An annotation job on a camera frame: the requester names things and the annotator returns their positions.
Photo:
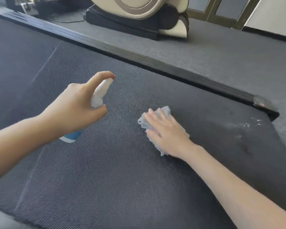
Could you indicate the person's right hand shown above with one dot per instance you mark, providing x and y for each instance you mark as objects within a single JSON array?
[{"x": 171, "y": 135}]

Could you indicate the person's left hand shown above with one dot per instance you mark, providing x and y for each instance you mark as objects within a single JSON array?
[{"x": 71, "y": 114}]

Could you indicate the grey fluffy cloth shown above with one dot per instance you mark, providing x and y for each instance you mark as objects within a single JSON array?
[{"x": 145, "y": 125}]

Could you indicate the white blue spray bottle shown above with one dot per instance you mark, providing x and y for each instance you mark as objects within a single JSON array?
[{"x": 99, "y": 94}]

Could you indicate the dark grey treadmill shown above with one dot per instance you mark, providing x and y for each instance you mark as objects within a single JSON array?
[{"x": 109, "y": 183}]

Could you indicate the person's right forearm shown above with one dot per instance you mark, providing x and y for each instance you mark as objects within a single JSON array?
[{"x": 243, "y": 188}]

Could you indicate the beige brown massage chair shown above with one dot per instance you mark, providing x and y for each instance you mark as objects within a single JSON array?
[{"x": 138, "y": 9}]

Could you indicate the dark glass double door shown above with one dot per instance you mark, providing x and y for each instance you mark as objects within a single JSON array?
[{"x": 224, "y": 9}]

